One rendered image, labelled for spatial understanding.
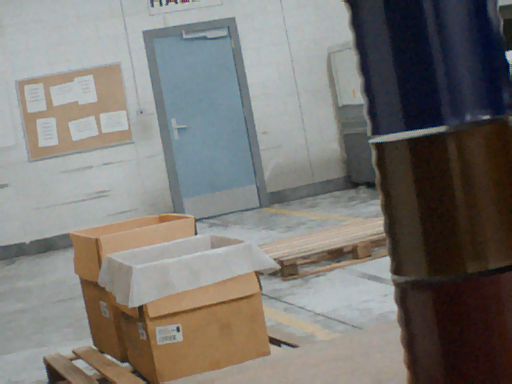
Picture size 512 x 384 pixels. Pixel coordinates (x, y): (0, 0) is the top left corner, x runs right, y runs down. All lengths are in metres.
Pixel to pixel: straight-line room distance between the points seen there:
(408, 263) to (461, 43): 0.05
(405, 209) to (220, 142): 11.44
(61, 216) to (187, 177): 1.48
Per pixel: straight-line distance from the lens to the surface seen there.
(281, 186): 11.94
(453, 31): 0.24
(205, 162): 11.63
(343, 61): 11.80
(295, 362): 1.07
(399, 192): 0.25
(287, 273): 6.75
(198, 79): 11.65
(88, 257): 4.67
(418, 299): 0.25
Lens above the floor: 1.17
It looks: 3 degrees down
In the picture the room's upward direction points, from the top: 10 degrees counter-clockwise
